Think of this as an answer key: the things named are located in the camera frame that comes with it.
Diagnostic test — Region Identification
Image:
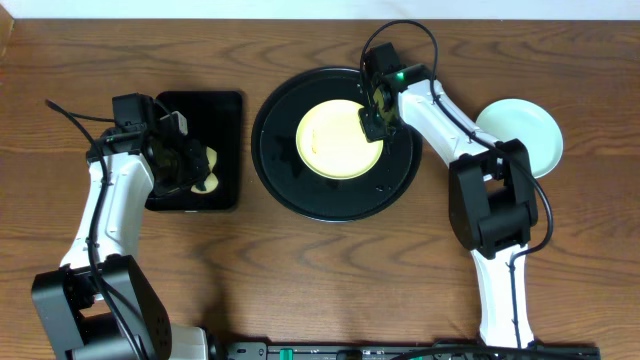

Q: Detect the yellow green sponge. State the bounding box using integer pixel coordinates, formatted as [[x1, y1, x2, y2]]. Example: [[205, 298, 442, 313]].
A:
[[191, 147, 219, 195]]

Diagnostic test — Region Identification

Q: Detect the yellow plastic plate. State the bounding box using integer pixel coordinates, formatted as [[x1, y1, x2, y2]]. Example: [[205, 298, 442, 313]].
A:
[[295, 99, 384, 180]]

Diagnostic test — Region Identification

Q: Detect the mint plate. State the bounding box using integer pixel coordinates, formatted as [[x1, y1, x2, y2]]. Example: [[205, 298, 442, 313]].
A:
[[476, 99, 564, 178]]

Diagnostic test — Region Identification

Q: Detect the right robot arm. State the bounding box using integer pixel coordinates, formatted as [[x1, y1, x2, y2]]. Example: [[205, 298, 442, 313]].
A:
[[360, 63, 542, 349]]

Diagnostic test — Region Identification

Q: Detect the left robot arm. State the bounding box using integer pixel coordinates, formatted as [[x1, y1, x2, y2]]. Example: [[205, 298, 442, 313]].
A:
[[31, 130, 211, 359]]

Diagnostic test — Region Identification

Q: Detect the black rectangular tray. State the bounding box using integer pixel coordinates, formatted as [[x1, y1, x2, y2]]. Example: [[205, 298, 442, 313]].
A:
[[145, 91, 244, 212]]

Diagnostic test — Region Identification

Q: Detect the round black tray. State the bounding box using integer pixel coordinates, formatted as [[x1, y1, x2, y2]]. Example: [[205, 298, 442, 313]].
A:
[[251, 67, 422, 222]]

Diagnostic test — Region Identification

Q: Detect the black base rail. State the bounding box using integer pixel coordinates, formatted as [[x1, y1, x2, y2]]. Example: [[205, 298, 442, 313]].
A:
[[209, 342, 601, 360]]

